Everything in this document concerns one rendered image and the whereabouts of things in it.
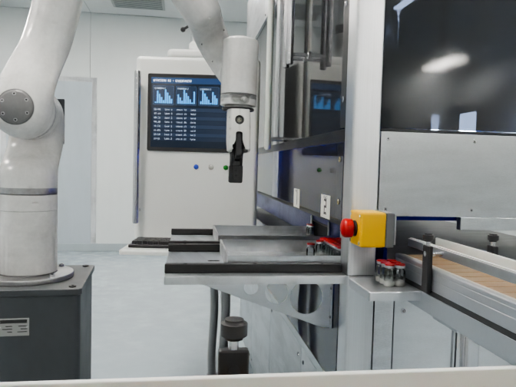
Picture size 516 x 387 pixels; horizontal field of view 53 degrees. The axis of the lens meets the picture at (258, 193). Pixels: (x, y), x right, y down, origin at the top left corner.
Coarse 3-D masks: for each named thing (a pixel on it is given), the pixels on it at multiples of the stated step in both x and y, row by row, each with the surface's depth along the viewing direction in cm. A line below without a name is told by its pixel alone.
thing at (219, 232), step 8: (216, 232) 158; (224, 232) 176; (232, 232) 176; (240, 232) 177; (248, 232) 177; (256, 232) 177; (264, 232) 178; (272, 232) 178; (280, 232) 179; (288, 232) 179; (296, 232) 179; (304, 232) 180; (216, 240) 157
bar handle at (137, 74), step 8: (136, 72) 200; (136, 80) 200; (136, 88) 200; (136, 96) 201; (136, 104) 201; (136, 112) 201; (136, 120) 201; (136, 128) 201; (136, 136) 201; (136, 144) 202; (136, 152) 202; (136, 160) 202; (136, 168) 202; (136, 176) 202; (136, 184) 202; (136, 192) 203; (136, 200) 203; (136, 208) 203; (136, 216) 203
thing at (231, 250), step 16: (224, 240) 142; (240, 240) 142; (256, 240) 143; (272, 240) 144; (288, 240) 144; (304, 240) 145; (224, 256) 125; (240, 256) 117; (256, 256) 117; (272, 256) 118; (288, 256) 118; (304, 256) 119; (320, 256) 119; (336, 256) 120
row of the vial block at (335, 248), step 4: (324, 240) 138; (328, 240) 135; (324, 244) 138; (328, 244) 133; (332, 244) 129; (336, 244) 129; (324, 248) 136; (328, 248) 133; (332, 248) 129; (336, 248) 127; (340, 248) 124; (324, 252) 136; (328, 252) 133; (332, 252) 129; (336, 252) 125; (340, 252) 124
